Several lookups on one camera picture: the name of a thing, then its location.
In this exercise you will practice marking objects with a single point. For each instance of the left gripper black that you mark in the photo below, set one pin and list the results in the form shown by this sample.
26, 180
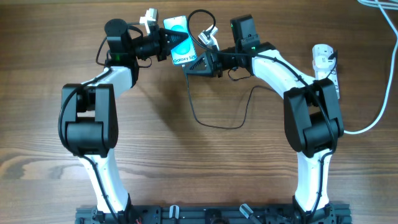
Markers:
162, 47

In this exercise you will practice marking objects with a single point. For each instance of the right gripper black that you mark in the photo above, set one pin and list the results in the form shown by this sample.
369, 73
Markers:
212, 66

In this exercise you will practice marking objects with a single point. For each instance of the teal screen smartphone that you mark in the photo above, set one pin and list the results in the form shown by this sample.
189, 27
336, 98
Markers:
184, 51

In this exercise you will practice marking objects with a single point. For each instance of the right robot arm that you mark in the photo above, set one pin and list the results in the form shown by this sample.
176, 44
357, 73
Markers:
312, 116

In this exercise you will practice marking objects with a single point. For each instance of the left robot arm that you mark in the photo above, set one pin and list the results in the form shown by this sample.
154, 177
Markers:
88, 120

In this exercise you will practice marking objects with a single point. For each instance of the white USB charger plug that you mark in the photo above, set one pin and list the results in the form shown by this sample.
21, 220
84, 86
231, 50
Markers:
323, 63

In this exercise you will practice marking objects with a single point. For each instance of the white power strip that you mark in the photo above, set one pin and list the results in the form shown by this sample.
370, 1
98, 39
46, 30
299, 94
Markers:
324, 49

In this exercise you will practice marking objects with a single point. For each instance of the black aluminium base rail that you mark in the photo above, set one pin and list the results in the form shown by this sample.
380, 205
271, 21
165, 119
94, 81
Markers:
276, 213

